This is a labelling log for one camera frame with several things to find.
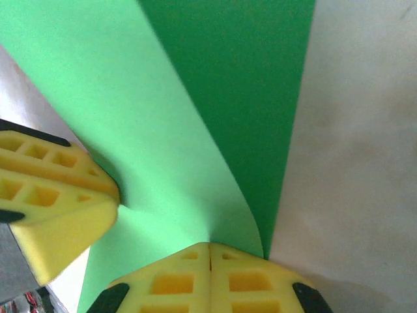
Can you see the green paper sheet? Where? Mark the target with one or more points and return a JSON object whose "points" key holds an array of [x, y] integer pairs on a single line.
{"points": [[130, 98]]}

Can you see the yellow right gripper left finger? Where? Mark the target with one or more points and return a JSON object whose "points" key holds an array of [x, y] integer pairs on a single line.
{"points": [[169, 283]]}

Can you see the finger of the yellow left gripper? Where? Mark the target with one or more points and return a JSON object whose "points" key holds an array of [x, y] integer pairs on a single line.
{"points": [[65, 163], [71, 228]]}

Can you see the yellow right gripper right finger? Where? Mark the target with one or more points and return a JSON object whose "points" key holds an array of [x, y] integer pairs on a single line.
{"points": [[254, 283]]}

